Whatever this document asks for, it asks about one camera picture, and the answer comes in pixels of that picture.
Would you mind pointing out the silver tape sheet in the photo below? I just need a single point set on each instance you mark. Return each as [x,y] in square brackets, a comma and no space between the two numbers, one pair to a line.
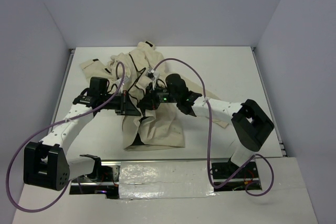
[159,180]

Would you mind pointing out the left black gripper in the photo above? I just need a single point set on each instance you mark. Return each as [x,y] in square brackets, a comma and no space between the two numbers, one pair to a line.
[126,106]

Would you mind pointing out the right table edge rail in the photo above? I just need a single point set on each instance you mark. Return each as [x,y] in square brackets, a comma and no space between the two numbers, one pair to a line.
[281,144]

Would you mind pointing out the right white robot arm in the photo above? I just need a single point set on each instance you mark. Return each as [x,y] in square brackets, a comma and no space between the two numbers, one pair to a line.
[252,125]

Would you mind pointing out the beige jacket black lining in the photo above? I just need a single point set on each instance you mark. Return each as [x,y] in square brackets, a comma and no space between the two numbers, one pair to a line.
[153,130]

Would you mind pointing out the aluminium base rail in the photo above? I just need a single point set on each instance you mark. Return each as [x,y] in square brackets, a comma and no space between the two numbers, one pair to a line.
[108,184]

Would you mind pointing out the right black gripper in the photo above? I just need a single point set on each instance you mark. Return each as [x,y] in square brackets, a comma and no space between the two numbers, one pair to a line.
[150,101]

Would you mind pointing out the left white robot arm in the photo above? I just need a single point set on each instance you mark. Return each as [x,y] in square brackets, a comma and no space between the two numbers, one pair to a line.
[45,162]

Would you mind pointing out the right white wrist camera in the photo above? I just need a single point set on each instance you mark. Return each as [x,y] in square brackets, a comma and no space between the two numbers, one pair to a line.
[153,75]

